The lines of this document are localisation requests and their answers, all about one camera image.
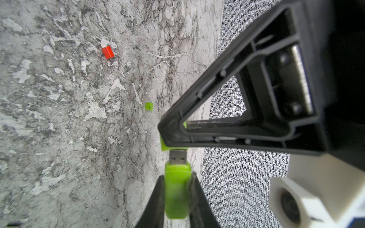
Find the green usb drive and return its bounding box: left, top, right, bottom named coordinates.
left=164, top=149, right=192, bottom=219
left=158, top=121, right=191, bottom=150

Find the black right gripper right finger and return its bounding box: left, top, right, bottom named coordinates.
left=189, top=172, right=221, bottom=228

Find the small green usb cap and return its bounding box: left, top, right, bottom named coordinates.
left=145, top=102, right=154, bottom=111

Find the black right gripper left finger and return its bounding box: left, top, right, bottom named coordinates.
left=135, top=175, right=165, bottom=228

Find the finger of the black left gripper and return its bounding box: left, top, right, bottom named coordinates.
left=161, top=1, right=330, bottom=155

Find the red usb cap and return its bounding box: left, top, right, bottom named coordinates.
left=102, top=46, right=115, bottom=59

